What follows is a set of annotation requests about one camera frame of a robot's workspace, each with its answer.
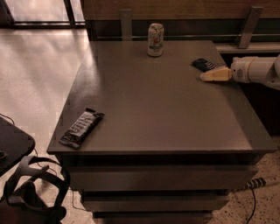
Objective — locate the grey drawer cabinet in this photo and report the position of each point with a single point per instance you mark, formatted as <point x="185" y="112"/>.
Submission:
<point x="170" y="146"/>

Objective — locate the black side table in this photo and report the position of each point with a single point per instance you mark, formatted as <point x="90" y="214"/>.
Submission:
<point x="14" y="145"/>

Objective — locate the left metal wall bracket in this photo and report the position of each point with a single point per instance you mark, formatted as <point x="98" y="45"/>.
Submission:
<point x="126" y="24"/>

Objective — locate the white soda can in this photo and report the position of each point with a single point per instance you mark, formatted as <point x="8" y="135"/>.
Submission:
<point x="155" y="40"/>

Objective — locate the metal wall bracket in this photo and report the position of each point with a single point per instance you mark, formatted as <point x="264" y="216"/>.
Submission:
<point x="126" y="24"/>
<point x="249" y="26"/>

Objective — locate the right metal wall bracket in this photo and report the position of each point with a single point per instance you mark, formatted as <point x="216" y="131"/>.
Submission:
<point x="249" y="26"/>

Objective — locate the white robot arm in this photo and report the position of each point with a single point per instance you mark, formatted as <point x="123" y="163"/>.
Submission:
<point x="251" y="69"/>

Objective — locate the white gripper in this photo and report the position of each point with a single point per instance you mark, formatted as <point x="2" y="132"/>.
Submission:
<point x="240" y="70"/>

